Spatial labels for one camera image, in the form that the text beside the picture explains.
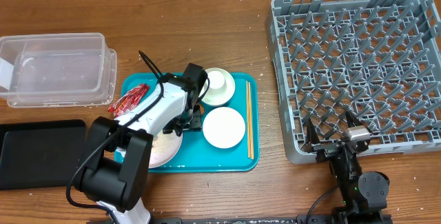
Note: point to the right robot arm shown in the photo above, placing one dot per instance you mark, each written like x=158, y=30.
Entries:
x=364, y=194

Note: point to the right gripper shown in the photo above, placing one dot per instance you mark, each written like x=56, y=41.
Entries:
x=312, y=143

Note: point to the teal plastic serving tray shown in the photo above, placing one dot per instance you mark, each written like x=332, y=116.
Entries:
x=197, y=155

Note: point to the large white plate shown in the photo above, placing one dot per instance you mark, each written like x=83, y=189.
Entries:
x=164, y=148

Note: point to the clear plastic waste bin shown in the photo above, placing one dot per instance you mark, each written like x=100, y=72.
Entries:
x=57, y=70

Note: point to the right wooden chopstick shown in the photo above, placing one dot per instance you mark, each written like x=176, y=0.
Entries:
x=251, y=123

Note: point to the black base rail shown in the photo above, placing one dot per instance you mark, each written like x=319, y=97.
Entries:
x=234, y=221

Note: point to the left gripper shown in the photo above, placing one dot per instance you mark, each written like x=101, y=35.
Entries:
x=195, y=124

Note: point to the red snack wrapper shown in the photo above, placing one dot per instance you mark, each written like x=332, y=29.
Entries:
x=129, y=100

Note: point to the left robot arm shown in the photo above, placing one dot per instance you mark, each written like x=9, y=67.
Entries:
x=113, y=168

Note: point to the white upside-down cup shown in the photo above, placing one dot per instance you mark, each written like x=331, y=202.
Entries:
x=217, y=80

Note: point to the grey dishwasher rack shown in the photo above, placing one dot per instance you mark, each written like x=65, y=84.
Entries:
x=379, y=59

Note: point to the small white plate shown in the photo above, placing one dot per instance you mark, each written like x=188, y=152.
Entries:
x=224, y=127

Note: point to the black waste tray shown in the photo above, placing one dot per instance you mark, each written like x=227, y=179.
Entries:
x=40, y=154

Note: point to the pale green bowl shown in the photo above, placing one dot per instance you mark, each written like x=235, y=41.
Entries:
x=218, y=98

